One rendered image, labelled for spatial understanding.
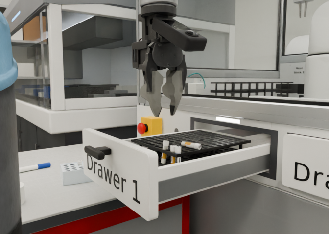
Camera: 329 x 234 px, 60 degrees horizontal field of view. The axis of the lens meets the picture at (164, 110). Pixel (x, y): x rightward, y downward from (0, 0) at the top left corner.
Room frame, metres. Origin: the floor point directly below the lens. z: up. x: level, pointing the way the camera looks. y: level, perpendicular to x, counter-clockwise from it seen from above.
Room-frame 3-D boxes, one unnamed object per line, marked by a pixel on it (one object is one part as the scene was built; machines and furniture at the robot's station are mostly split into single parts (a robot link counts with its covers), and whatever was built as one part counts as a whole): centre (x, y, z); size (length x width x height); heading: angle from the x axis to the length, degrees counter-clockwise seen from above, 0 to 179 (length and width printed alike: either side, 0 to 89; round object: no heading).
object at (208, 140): (0.66, -0.06, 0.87); 0.22 x 0.18 x 0.06; 126
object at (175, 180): (0.67, -0.07, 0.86); 0.40 x 0.26 x 0.06; 126
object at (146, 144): (0.60, 0.02, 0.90); 0.18 x 0.02 x 0.01; 36
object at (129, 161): (0.55, 0.10, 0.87); 0.29 x 0.02 x 0.11; 36
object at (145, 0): (0.58, 0.01, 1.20); 0.08 x 0.08 x 0.05
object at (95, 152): (0.53, 0.12, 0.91); 0.07 x 0.04 x 0.01; 36
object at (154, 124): (0.99, 0.05, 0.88); 0.07 x 0.05 x 0.07; 36
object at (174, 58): (0.59, 0.01, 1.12); 0.09 x 0.08 x 0.12; 36
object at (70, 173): (0.80, 0.23, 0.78); 0.12 x 0.08 x 0.04; 115
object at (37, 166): (0.86, 0.42, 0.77); 0.14 x 0.02 x 0.02; 132
